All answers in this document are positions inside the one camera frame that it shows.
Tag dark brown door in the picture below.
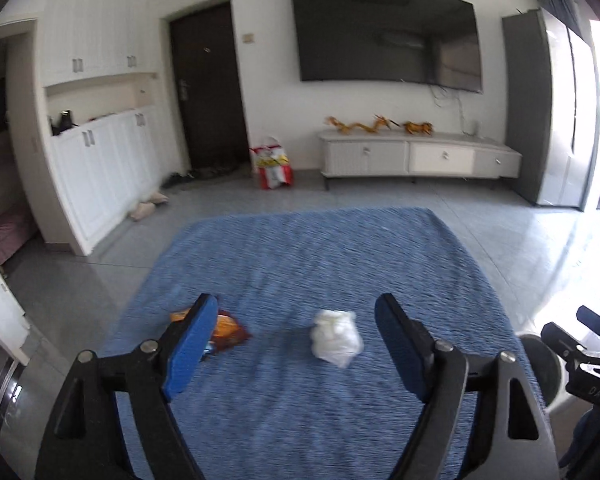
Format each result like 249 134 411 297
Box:
169 0 251 174

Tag red shopping bag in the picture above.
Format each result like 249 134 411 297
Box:
249 135 296 191

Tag white tissue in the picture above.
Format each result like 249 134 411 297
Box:
310 309 365 369

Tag orange snack packet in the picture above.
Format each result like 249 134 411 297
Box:
169 307 251 356

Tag golden dragon ornament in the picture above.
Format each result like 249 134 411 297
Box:
325 115 402 136

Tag black wall television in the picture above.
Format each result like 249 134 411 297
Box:
290 0 483 94

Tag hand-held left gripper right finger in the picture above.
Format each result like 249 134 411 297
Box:
374 292 561 480

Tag wall cables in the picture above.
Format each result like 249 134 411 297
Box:
427 82 482 137

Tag white trash bin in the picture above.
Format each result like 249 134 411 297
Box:
519 332 577 417

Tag blue table cloth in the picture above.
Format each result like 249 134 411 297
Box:
100 206 547 480

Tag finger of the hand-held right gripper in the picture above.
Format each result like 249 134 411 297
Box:
576 305 600 347
540 322 600 362

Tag white television cabinet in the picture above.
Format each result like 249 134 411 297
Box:
317 129 524 192

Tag white wall cupboard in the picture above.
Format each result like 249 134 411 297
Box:
5 0 172 257

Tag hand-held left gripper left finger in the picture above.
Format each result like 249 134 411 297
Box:
34 292 220 480

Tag dark shoes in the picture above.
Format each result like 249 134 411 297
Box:
161 162 242 191

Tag black item on shelf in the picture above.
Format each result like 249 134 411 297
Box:
50 109 79 136

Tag silver refrigerator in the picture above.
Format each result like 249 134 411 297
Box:
501 7 599 210

